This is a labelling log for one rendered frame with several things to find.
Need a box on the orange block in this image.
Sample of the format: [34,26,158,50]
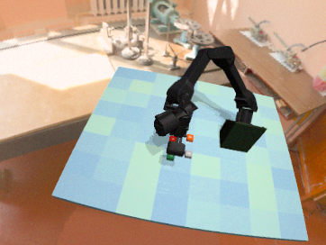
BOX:
[186,134,194,142]

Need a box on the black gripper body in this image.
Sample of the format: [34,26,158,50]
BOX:
[167,124,189,158]

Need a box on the green block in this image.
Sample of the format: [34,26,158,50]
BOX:
[167,155,175,161]

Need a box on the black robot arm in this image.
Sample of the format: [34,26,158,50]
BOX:
[154,46,258,137]

